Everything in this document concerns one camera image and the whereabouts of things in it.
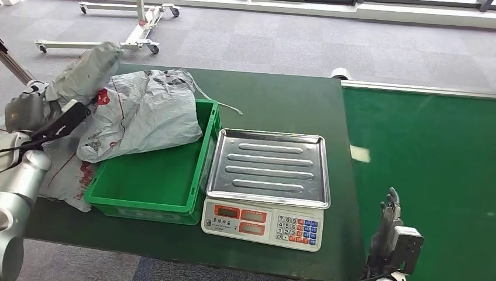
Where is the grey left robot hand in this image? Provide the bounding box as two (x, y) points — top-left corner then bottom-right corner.
(4, 92), (64, 133)

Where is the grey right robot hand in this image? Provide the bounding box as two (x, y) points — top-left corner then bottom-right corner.
(368, 188), (404, 268)

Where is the small grey mailer package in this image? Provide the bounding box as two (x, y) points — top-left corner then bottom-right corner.
(46, 41), (125, 114)

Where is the white mailer package black print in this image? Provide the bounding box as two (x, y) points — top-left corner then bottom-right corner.
(25, 80), (98, 213)

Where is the green conveyor belt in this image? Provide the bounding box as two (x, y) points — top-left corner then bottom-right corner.
(342, 87), (496, 281)

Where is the large grey mailer package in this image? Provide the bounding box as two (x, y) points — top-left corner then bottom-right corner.
(76, 69), (244, 164)

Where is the white conveyor roller end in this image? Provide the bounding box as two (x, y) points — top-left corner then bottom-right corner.
(330, 67), (353, 81)

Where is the metal tripod leg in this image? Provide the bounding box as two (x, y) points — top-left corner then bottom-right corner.
(0, 39), (36, 85)

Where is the electronic weighing scale steel tray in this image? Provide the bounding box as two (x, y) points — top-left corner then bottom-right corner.
(201, 128), (332, 253)

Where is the green plastic crate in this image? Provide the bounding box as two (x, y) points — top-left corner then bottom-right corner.
(83, 99), (223, 226)

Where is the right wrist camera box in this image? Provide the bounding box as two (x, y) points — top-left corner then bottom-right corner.
(389, 226), (425, 275)

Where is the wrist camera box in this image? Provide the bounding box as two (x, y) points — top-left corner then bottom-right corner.
(389, 226), (425, 275)
(30, 100), (92, 143)

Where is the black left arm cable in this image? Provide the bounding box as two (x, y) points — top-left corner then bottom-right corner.
(0, 135), (43, 173)

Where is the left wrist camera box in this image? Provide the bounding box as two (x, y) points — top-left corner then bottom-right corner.
(30, 100), (92, 143)

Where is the white wheeled stand frame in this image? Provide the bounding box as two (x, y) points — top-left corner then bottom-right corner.
(34, 0), (181, 54)

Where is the aluminium conveyor side rail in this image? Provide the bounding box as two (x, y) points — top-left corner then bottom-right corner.
(342, 80), (496, 101)

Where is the black window frame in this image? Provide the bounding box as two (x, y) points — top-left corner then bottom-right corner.
(247, 0), (496, 13)

